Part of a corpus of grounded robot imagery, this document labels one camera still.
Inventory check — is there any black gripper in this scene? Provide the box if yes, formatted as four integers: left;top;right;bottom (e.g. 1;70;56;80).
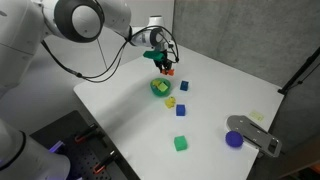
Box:
153;51;175;74

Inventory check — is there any orange toy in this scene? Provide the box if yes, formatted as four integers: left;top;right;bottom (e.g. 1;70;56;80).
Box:
160;68;176;77

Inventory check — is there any yellow-green block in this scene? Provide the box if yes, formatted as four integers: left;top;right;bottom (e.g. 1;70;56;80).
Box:
156;82;169;93

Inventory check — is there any green bowl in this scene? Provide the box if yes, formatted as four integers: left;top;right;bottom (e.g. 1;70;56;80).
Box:
149;77;173;98

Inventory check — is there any small blue cube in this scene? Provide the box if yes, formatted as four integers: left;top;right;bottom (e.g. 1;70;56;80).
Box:
179;80;190;92

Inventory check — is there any green cube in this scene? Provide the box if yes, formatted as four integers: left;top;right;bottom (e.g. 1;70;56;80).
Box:
173;134;188;152

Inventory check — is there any blue ball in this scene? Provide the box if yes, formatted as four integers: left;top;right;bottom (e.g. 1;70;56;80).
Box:
225;130;244;149

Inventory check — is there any yellow sticky note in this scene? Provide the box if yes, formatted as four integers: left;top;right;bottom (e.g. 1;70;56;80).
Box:
249;110;265;122

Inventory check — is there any black orange clamp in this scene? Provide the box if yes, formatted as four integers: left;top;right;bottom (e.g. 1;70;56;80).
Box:
92;150;120;175
74;123;100;144

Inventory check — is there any grey metal plate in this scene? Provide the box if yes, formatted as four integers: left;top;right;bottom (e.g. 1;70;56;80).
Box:
225;114;283;159

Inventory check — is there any black perforated base board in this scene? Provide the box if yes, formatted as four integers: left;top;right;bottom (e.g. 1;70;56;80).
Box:
29;110;141;180

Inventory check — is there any black tripod stand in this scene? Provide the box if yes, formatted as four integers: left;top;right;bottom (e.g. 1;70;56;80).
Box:
277;45;320;96

